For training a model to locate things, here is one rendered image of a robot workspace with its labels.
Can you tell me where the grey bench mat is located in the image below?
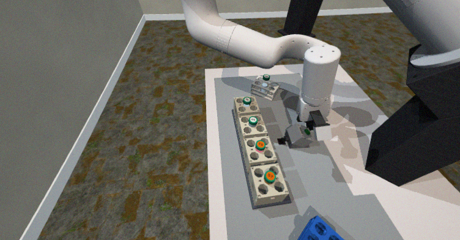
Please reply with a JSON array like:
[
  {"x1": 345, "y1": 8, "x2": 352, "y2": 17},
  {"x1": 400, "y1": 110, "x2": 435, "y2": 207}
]
[{"x1": 214, "y1": 73, "x2": 403, "y2": 240}]

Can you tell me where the blue tube rack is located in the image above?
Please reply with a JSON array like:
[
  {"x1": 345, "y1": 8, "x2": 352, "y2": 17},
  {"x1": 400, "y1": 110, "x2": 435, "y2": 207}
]
[{"x1": 298, "y1": 216, "x2": 344, "y2": 240}]

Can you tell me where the beige bucket adapter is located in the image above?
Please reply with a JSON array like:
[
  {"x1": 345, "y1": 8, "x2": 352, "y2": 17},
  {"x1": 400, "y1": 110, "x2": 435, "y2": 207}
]
[
  {"x1": 237, "y1": 114, "x2": 267, "y2": 147},
  {"x1": 234, "y1": 96, "x2": 260, "y2": 126},
  {"x1": 242, "y1": 136, "x2": 277, "y2": 173},
  {"x1": 248, "y1": 163, "x2": 289, "y2": 206}
]

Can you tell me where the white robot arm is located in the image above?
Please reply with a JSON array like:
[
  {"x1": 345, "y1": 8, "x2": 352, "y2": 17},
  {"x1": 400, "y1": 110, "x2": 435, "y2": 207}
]
[{"x1": 181, "y1": 0, "x2": 460, "y2": 141}]

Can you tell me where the white tube rack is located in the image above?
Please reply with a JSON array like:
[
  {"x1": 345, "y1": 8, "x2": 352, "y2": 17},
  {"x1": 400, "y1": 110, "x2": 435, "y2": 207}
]
[{"x1": 251, "y1": 76, "x2": 281, "y2": 101}]

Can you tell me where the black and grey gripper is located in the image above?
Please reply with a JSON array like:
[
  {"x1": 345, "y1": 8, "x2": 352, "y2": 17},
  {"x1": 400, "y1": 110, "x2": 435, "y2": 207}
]
[{"x1": 296, "y1": 96, "x2": 331, "y2": 130}]

